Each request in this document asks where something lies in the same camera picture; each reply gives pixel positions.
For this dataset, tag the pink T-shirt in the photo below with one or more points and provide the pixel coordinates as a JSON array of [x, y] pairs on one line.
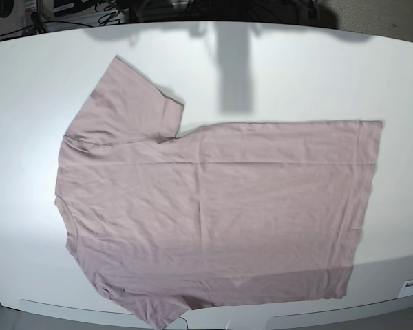
[[229, 214]]

